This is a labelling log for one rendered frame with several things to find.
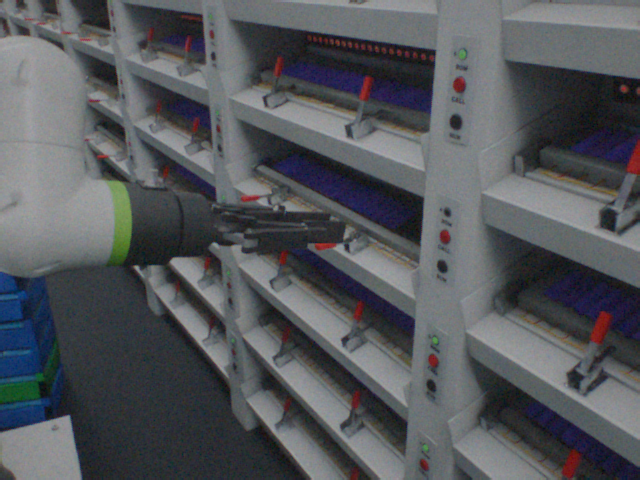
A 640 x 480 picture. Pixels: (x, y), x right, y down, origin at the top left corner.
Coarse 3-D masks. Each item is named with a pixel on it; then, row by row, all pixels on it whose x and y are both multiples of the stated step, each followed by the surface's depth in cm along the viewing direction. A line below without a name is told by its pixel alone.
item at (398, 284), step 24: (288, 144) 138; (240, 168) 134; (240, 192) 132; (264, 192) 128; (336, 264) 107; (360, 264) 99; (384, 264) 97; (408, 264) 96; (384, 288) 95; (408, 288) 91; (408, 312) 92
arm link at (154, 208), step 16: (128, 192) 64; (144, 192) 65; (160, 192) 66; (144, 208) 64; (160, 208) 65; (176, 208) 66; (144, 224) 64; (160, 224) 65; (176, 224) 66; (144, 240) 64; (160, 240) 65; (176, 240) 66; (128, 256) 64; (144, 256) 65; (160, 256) 66
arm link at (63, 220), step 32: (0, 160) 57; (32, 160) 57; (64, 160) 59; (0, 192) 57; (32, 192) 57; (64, 192) 59; (96, 192) 62; (0, 224) 56; (32, 224) 57; (64, 224) 59; (96, 224) 61; (128, 224) 63; (0, 256) 57; (32, 256) 58; (64, 256) 60; (96, 256) 62
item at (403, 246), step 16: (272, 176) 128; (304, 192) 119; (320, 208) 115; (336, 208) 110; (352, 224) 107; (368, 224) 103; (384, 240) 100; (400, 240) 97; (400, 256) 96; (416, 256) 94
